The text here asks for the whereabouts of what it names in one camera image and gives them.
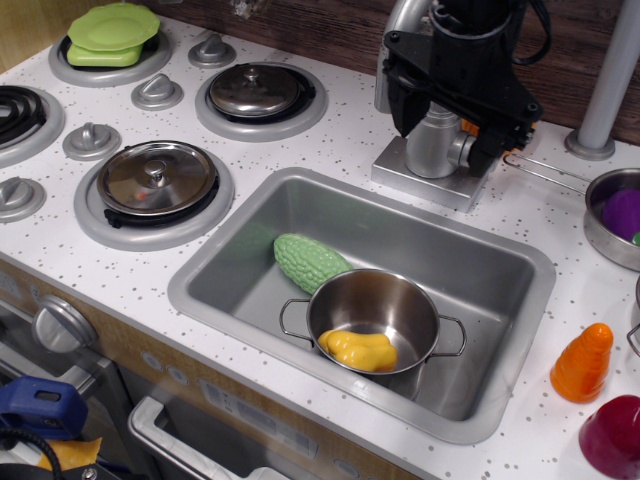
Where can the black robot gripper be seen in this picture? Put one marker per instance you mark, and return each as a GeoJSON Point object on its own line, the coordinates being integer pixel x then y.
{"type": "Point", "coordinates": [464, 61]}

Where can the silver toy faucet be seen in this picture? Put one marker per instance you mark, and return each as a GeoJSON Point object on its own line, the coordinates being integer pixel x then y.
{"type": "Point", "coordinates": [429, 164]}

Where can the orange toy pumpkin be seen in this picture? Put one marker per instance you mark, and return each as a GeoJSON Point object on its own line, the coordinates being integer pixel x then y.
{"type": "Point", "coordinates": [469, 127]}

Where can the grey vertical pole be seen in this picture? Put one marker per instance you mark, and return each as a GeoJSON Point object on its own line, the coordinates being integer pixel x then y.
{"type": "Point", "coordinates": [592, 141]}

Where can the grey toy sink basin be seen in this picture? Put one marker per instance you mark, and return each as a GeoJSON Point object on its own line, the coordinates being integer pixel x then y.
{"type": "Point", "coordinates": [496, 287]}

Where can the purple toy eggplant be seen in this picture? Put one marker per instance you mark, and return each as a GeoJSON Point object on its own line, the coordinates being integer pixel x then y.
{"type": "Point", "coordinates": [620, 214]}

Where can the green bumpy toy gourd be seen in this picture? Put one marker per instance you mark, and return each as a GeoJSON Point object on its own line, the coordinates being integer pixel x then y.
{"type": "Point", "coordinates": [308, 263]}

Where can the steel pot lid rear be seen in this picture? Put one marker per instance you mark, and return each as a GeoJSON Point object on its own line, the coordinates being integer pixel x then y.
{"type": "Point", "coordinates": [254, 91]}

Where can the steel pot lid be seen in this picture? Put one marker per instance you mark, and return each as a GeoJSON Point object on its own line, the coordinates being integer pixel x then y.
{"type": "Point", "coordinates": [254, 91]}
{"type": "Point", "coordinates": [156, 178]}

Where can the yellow toy bell pepper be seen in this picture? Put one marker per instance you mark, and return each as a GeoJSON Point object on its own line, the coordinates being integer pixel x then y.
{"type": "Point", "coordinates": [364, 352]}

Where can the grey stove knob top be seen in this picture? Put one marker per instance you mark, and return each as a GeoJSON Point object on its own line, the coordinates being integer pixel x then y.
{"type": "Point", "coordinates": [212, 53]}

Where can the orange toy carrot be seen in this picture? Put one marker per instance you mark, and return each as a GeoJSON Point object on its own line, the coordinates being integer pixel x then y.
{"type": "Point", "coordinates": [579, 373]}

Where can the grey stove knob upper-middle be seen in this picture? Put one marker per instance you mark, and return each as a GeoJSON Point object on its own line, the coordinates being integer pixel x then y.
{"type": "Point", "coordinates": [158, 93]}

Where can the steel pot lid front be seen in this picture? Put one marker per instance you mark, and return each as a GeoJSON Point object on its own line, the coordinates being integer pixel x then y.
{"type": "Point", "coordinates": [156, 178]}

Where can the dark red toy cup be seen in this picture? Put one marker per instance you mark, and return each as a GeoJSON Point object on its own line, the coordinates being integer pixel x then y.
{"type": "Point", "coordinates": [609, 439]}

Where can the green toy plate upper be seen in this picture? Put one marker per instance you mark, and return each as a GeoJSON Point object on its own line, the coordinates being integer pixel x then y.
{"type": "Point", "coordinates": [114, 27]}

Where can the green toy plate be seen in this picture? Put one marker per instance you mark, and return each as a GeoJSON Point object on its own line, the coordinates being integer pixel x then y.
{"type": "Point", "coordinates": [82, 57]}
{"type": "Point", "coordinates": [114, 27]}

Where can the grey stove knob middle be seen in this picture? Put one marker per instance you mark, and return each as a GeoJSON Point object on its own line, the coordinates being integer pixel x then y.
{"type": "Point", "coordinates": [91, 142]}

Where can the green toy plate lower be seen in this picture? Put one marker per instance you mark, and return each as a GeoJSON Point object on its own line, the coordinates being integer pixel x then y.
{"type": "Point", "coordinates": [82, 57]}

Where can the black coil burner left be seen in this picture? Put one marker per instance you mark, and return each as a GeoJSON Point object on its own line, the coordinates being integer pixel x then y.
{"type": "Point", "coordinates": [31, 121]}

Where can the grey stove knob left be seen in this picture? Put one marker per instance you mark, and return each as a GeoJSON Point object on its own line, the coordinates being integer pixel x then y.
{"type": "Point", "coordinates": [20, 198]}

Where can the grey oven dial knob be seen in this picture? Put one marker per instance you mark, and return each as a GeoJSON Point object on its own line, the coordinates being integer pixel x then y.
{"type": "Point", "coordinates": [60, 328]}

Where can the blue plastic clamp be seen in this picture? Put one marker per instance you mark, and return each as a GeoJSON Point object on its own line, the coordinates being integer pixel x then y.
{"type": "Point", "coordinates": [51, 409]}

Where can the small steel two-handled pot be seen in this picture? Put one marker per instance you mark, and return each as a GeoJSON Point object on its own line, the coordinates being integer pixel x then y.
{"type": "Point", "coordinates": [372, 301]}

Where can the steel saucepan with handle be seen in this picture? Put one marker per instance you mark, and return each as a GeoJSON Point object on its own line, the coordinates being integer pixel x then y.
{"type": "Point", "coordinates": [596, 192]}

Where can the wire handle right edge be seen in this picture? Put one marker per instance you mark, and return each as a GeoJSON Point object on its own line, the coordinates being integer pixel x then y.
{"type": "Point", "coordinates": [633, 340]}

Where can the grey oven door handle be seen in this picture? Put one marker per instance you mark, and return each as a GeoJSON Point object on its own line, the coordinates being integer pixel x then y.
{"type": "Point", "coordinates": [142, 426]}

